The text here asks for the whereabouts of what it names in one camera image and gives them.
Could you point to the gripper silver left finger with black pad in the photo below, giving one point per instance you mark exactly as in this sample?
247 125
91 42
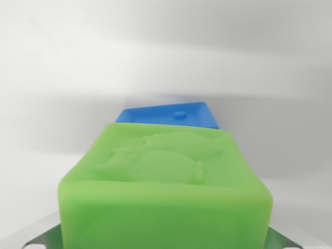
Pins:
39 230

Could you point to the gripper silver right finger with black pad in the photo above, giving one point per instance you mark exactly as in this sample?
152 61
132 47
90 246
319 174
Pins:
290 233

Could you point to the green embossed cube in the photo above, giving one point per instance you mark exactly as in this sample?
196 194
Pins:
166 207

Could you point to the blue embossed cube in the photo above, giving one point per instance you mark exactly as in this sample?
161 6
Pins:
160 115

